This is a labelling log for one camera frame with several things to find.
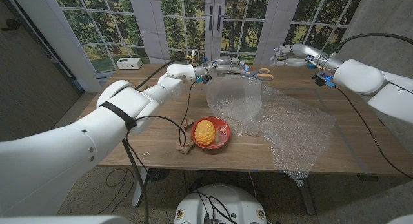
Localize white table leg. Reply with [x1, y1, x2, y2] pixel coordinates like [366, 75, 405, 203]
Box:
[131, 168, 150, 207]

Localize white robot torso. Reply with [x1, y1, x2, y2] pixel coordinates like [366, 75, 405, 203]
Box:
[174, 184, 268, 224]

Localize thin black left wrist cable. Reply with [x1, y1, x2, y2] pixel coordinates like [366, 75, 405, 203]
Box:
[134, 81, 196, 148]

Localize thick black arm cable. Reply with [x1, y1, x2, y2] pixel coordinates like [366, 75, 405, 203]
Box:
[121, 57, 190, 224]
[334, 32, 413, 54]

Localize crumpled beige cloth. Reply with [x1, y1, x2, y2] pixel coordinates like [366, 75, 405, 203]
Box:
[176, 117, 196, 154]

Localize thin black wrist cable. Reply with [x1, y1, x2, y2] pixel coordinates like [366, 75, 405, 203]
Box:
[134, 81, 196, 148]
[334, 85, 413, 180]

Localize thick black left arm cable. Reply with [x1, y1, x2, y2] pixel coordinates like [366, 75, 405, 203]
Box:
[121, 57, 190, 224]

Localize white power strip box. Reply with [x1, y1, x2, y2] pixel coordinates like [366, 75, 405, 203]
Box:
[116, 57, 143, 70]

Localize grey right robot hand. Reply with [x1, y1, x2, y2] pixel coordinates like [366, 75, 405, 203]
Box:
[270, 43, 327, 70]

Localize orange grey handled scissors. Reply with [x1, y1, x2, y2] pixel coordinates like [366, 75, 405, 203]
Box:
[245, 67, 275, 82]

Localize black wall hook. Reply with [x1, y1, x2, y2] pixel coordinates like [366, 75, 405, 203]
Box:
[1, 19, 20, 31]

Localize yellow textured toy fruit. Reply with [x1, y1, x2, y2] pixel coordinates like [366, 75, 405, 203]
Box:
[194, 119, 216, 146]

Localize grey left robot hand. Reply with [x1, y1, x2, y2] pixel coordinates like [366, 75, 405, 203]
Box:
[201, 56, 250, 81]

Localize black round ribbed object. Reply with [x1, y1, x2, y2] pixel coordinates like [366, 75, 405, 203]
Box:
[147, 168, 171, 182]

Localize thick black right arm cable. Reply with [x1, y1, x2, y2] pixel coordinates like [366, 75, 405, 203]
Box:
[334, 32, 413, 54]

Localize red bowl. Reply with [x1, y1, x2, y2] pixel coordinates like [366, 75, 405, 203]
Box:
[190, 116, 231, 150]

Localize printed forest window backdrop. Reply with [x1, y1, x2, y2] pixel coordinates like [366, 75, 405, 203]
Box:
[51, 0, 365, 73]

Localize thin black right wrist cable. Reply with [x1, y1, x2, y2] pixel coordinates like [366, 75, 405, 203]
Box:
[334, 85, 413, 180]

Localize clear bubble wrap sheet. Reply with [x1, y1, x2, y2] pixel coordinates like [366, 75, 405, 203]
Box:
[203, 74, 337, 186]

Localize grey table leg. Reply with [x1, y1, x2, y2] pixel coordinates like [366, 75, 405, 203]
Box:
[298, 178, 316, 216]

